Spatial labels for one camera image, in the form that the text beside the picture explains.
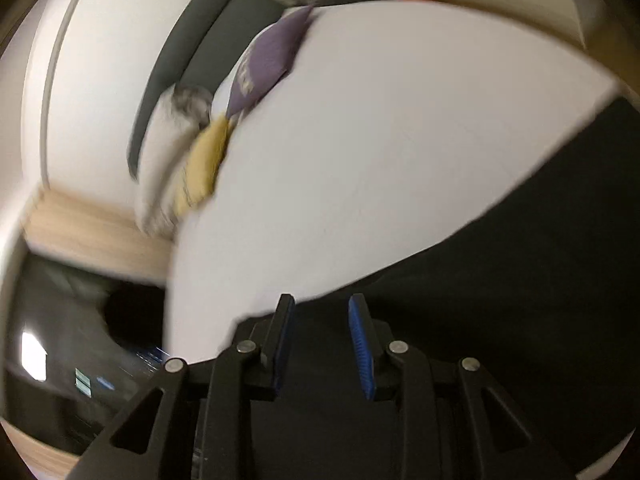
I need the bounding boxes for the purple pillow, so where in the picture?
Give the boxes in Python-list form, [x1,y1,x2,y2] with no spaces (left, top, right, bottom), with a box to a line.
[225,5,317,119]

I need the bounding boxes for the black bedside furniture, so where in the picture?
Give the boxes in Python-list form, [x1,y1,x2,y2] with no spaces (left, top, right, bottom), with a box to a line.
[0,245,172,457]

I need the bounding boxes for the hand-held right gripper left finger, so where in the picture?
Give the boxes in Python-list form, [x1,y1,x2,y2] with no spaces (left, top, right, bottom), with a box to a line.
[72,294,296,480]

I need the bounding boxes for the white bed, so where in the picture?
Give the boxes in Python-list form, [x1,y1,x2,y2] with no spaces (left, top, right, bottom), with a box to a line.
[165,0,621,367]

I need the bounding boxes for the white grey pillow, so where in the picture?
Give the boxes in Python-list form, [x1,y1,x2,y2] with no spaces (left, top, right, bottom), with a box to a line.
[134,84,216,237]

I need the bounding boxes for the dark grey headboard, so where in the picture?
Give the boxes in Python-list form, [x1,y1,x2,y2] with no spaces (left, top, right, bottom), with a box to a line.
[127,0,302,182]

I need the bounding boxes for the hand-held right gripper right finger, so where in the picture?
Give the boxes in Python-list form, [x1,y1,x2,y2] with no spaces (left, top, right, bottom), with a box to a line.
[348,294,576,480]

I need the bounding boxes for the black denim pants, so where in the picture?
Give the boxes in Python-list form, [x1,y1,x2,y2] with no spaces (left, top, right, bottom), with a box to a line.
[234,95,640,480]

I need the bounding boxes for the yellow pillow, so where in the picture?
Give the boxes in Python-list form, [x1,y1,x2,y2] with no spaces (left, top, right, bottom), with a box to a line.
[172,114,237,217]

